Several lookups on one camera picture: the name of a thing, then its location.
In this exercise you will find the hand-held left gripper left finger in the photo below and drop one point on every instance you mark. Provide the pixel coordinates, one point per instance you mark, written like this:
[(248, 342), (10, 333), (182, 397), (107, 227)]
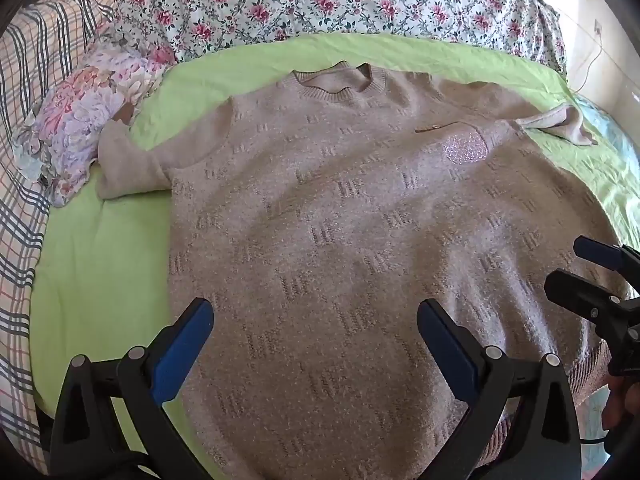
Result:
[(182, 350)]

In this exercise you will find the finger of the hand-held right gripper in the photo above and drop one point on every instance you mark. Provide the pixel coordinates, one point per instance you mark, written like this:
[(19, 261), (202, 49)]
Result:
[(602, 254), (575, 292)]

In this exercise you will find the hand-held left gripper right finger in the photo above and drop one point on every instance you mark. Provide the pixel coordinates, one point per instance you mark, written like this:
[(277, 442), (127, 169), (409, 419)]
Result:
[(450, 345)]

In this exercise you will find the beige knit sweater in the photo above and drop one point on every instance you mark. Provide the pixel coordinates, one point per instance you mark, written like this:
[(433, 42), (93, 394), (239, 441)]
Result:
[(350, 240)]

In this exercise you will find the person's right hand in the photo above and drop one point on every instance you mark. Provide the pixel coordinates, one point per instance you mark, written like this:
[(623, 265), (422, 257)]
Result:
[(616, 402)]

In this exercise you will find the green bed sheet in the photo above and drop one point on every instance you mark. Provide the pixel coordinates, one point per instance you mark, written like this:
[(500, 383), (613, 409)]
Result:
[(105, 280)]

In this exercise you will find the light blue sheet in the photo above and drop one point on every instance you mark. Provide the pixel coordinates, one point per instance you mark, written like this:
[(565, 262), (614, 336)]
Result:
[(617, 140)]

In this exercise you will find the pastel floral pillow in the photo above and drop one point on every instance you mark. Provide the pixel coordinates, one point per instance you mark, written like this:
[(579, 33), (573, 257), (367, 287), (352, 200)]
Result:
[(80, 110)]

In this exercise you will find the plaid blanket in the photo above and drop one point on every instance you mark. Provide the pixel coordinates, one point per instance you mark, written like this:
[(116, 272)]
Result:
[(30, 135)]

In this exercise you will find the rose print floral quilt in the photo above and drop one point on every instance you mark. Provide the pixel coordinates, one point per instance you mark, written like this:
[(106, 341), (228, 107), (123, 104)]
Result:
[(320, 0)]

